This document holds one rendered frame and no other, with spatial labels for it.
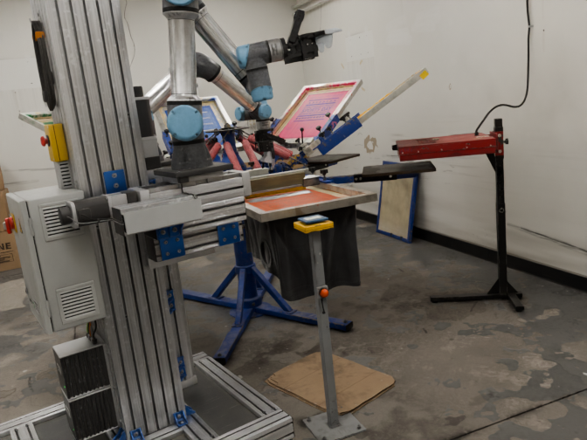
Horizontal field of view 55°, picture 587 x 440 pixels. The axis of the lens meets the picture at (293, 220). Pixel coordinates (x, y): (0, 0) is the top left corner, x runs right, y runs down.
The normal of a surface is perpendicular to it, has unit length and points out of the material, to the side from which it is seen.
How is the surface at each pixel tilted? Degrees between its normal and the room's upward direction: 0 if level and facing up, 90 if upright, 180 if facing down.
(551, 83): 90
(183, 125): 98
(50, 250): 90
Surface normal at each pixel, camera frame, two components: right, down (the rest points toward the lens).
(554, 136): -0.92, 0.18
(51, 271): 0.55, 0.12
